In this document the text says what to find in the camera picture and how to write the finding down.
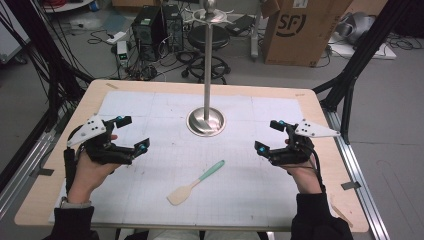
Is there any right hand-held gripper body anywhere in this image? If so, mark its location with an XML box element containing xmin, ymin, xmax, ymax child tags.
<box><xmin>268</xmin><ymin>118</ymin><xmax>342</xmax><ymax>167</ymax></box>

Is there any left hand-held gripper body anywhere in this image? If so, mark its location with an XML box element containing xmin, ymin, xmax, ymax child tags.
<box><xmin>66</xmin><ymin>114</ymin><xmax>138</xmax><ymax>166</ymax></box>

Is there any cream spatula with green handle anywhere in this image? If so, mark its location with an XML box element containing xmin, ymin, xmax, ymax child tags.
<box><xmin>166</xmin><ymin>159</ymin><xmax>226</xmax><ymax>207</ymax></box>

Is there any steel utensil stand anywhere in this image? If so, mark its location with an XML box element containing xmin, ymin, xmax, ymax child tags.
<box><xmin>182</xmin><ymin>0</ymin><xmax>235</xmax><ymax>138</ymax></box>

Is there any person's left hand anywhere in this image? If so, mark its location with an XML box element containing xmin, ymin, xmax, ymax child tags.
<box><xmin>67</xmin><ymin>133</ymin><xmax>121</xmax><ymax>204</ymax></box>

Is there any person's right hand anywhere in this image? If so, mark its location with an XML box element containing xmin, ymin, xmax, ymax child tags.
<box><xmin>283</xmin><ymin>139</ymin><xmax>327</xmax><ymax>195</ymax></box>

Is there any wooden table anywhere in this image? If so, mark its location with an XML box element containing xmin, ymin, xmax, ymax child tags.
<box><xmin>13</xmin><ymin>79</ymin><xmax>370</xmax><ymax>234</ymax></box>

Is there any white grid mat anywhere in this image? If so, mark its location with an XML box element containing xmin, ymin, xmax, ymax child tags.
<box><xmin>48</xmin><ymin>90</ymin><xmax>306</xmax><ymax>230</ymax></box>

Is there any grey wristband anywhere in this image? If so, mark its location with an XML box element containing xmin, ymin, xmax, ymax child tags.
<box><xmin>59</xmin><ymin>196</ymin><xmax>93</xmax><ymax>210</ymax></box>

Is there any dark tape piece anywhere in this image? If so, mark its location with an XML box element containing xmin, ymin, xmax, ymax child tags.
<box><xmin>340</xmin><ymin>181</ymin><xmax>362</xmax><ymax>191</ymax></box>
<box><xmin>31</xmin><ymin>167</ymin><xmax>55</xmax><ymax>177</ymax></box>

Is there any white device with green display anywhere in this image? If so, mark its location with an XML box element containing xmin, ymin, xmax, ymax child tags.
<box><xmin>116</xmin><ymin>40</ymin><xmax>131</xmax><ymax>66</ymax></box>

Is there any white power strip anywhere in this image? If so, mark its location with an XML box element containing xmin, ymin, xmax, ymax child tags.
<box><xmin>106</xmin><ymin>31</ymin><xmax>128</xmax><ymax>45</ymax></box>

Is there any white metal stand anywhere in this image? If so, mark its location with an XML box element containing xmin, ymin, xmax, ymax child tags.
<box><xmin>249</xmin><ymin>0</ymin><xmax>265</xmax><ymax>61</ymax></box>

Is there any black computer tower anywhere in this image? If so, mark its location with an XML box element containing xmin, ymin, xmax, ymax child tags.
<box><xmin>162</xmin><ymin>3</ymin><xmax>185</xmax><ymax>53</ymax></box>
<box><xmin>131</xmin><ymin>5</ymin><xmax>168</xmax><ymax>63</ymax></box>

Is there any brown cardboard box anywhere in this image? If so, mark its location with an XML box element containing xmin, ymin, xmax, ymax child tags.
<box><xmin>261</xmin><ymin>0</ymin><xmax>355</xmax><ymax>68</ymax></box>

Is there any black flat device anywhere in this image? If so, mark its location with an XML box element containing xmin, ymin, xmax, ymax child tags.
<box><xmin>225</xmin><ymin>13</ymin><xmax>257</xmax><ymax>37</ymax></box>

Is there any black round stool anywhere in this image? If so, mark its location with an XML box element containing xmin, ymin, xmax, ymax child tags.
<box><xmin>180</xmin><ymin>24</ymin><xmax>232</xmax><ymax>85</ymax></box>

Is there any grey rounded appliance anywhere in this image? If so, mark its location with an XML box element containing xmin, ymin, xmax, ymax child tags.
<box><xmin>335</xmin><ymin>11</ymin><xmax>378</xmax><ymax>47</ymax></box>

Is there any white round table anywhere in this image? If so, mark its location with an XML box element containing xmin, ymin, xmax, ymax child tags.
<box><xmin>42</xmin><ymin>0</ymin><xmax>95</xmax><ymax>14</ymax></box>

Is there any white flat board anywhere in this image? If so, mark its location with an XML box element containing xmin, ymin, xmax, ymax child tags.
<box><xmin>327</xmin><ymin>32</ymin><xmax>398</xmax><ymax>61</ymax></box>

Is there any white cabinet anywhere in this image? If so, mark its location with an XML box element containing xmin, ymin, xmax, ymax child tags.
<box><xmin>0</xmin><ymin>0</ymin><xmax>32</xmax><ymax>65</ymax></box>

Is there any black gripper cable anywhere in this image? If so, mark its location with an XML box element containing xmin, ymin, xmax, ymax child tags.
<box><xmin>308</xmin><ymin>142</ymin><xmax>327</xmax><ymax>193</ymax></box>
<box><xmin>63</xmin><ymin>124</ymin><xmax>85</xmax><ymax>196</ymax></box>

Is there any bundle of floor cables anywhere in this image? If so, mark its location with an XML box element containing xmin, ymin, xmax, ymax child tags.
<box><xmin>87</xmin><ymin>29</ymin><xmax>188</xmax><ymax>82</ymax></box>

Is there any aluminium rail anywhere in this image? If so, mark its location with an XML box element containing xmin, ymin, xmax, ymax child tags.
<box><xmin>322</xmin><ymin>108</ymin><xmax>392</xmax><ymax>240</ymax></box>
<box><xmin>0</xmin><ymin>108</ymin><xmax>69</xmax><ymax>219</ymax></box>

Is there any black metal frame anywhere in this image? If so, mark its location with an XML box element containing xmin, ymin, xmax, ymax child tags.
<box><xmin>0</xmin><ymin>0</ymin><xmax>95</xmax><ymax>194</ymax></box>
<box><xmin>312</xmin><ymin>0</ymin><xmax>414</xmax><ymax>145</ymax></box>

